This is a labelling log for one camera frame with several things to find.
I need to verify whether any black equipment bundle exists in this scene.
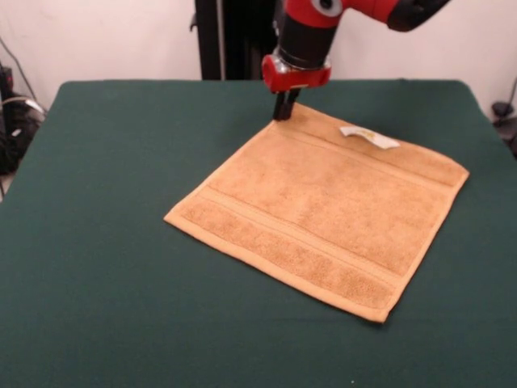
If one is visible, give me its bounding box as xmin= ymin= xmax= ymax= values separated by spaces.
xmin=0 ymin=95 xmax=46 ymax=175

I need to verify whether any black plug with cable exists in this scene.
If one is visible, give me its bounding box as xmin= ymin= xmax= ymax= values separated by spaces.
xmin=490 ymin=101 xmax=517 ymax=159

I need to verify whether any dark green table cloth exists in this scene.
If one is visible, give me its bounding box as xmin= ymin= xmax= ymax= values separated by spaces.
xmin=0 ymin=78 xmax=517 ymax=388

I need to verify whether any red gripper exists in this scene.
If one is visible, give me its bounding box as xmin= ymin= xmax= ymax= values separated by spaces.
xmin=261 ymin=51 xmax=333 ymax=122

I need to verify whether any tan terry towel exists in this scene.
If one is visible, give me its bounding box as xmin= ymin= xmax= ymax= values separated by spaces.
xmin=162 ymin=101 xmax=470 ymax=325

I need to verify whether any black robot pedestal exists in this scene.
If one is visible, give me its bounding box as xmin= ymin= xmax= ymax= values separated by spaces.
xmin=188 ymin=0 xmax=284 ymax=81

